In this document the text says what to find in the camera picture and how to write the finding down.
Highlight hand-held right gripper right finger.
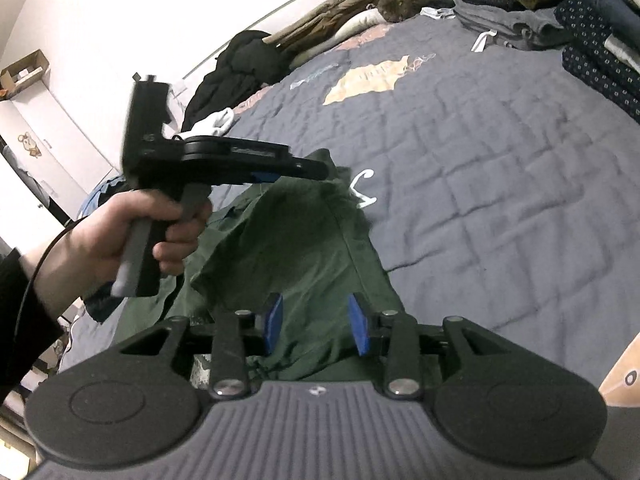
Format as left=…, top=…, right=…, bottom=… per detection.
left=346, top=291, right=502, bottom=402

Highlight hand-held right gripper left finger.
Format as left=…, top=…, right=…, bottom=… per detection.
left=119, top=293, right=284, bottom=402

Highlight dark green t-shirt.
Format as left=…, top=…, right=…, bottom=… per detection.
left=116, top=148, right=407, bottom=384

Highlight person's left forearm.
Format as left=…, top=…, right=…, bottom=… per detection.
left=0, top=246, right=67, bottom=402

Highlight grey folded clothes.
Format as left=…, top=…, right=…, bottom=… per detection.
left=451, top=0, right=577, bottom=52

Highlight stack of folded clothes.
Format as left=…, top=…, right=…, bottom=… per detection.
left=554, top=0, right=640, bottom=127

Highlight person's left hand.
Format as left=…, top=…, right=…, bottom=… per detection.
left=21, top=191, right=214, bottom=321

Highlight white garment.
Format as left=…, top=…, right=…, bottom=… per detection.
left=191, top=106, right=237, bottom=137

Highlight black puffer jacket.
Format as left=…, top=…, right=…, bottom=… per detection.
left=181, top=29, right=297, bottom=134

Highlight cartoon mouse sticker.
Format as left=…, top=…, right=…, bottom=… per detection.
left=16, top=131, right=44, bottom=159

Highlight white pillow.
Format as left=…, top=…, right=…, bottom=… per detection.
left=319, top=6, right=387, bottom=49

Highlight small cardboard box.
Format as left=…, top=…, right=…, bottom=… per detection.
left=0, top=49, right=52, bottom=102

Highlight white headboard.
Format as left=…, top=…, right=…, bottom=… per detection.
left=169, top=0, right=472, bottom=92

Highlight grey printed quilt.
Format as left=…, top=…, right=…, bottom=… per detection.
left=60, top=15, right=640, bottom=401

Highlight tabby cat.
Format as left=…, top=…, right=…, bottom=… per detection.
left=376, top=0, right=452, bottom=24

